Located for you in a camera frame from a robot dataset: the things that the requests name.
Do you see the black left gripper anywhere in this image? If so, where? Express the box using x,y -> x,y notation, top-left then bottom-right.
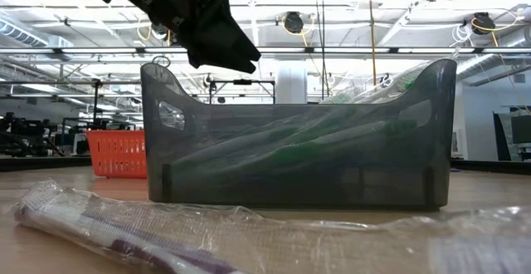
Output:
88,0 -> 262,75

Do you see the green toothbrush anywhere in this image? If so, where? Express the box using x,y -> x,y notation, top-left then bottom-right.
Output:
231,118 -> 420,171
178,114 -> 366,175
321,60 -> 435,105

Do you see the orange perforated plastic basket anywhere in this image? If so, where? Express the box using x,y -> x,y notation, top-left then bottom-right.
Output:
85,129 -> 149,179

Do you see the smoky translucent grey bin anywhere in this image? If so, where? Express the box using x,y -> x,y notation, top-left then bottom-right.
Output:
139,57 -> 458,211

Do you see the purple toothbrush in clear wrapper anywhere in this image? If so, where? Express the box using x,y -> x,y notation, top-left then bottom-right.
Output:
11,177 -> 531,274

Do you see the black robot workstation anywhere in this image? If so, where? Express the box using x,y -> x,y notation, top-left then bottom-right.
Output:
0,111 -> 66,158

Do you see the black monitor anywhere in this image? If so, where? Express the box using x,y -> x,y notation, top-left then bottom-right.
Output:
492,111 -> 531,162

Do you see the black gantry frame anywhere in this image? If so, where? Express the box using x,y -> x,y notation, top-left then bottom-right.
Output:
208,78 -> 278,105

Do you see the black ceiling cable reel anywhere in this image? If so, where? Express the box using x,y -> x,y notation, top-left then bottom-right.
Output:
283,11 -> 305,35
470,11 -> 498,36

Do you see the yellow hanging cable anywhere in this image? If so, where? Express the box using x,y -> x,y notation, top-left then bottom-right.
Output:
367,0 -> 378,87

